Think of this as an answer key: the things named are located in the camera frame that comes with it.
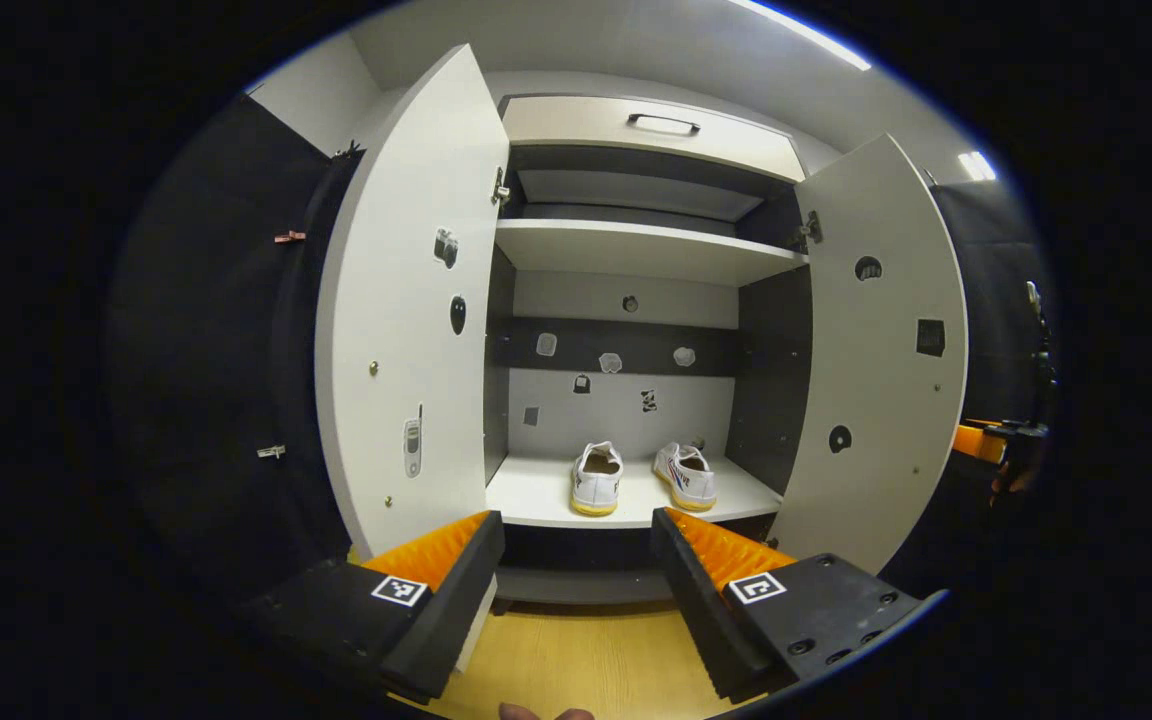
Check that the white cabinet shelf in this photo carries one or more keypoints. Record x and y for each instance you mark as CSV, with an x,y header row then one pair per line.
x,y
636,250

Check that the black backdrop cloth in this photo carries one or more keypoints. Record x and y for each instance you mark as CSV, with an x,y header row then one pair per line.
x,y
206,350

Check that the red backdrop clip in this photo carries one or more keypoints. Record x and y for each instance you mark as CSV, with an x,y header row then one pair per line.
x,y
290,237

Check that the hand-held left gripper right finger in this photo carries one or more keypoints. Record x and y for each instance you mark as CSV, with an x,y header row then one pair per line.
x,y
701,600

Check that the small ceiling light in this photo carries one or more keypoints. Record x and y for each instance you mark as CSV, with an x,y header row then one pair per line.
x,y
977,166

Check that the white canvas shoe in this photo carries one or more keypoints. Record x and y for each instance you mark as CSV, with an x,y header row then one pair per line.
x,y
596,480
688,478

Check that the silver backdrop clip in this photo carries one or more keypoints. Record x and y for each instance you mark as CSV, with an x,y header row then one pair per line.
x,y
271,452

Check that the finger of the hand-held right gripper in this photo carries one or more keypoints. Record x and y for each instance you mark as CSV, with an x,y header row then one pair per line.
x,y
1016,431

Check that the white cabinet drawer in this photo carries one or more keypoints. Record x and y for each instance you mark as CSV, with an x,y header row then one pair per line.
x,y
576,120

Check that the white shoe cabinet door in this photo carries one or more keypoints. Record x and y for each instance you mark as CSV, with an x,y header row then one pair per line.
x,y
886,420
386,330

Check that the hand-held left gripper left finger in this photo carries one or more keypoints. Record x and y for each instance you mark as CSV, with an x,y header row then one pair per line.
x,y
446,610

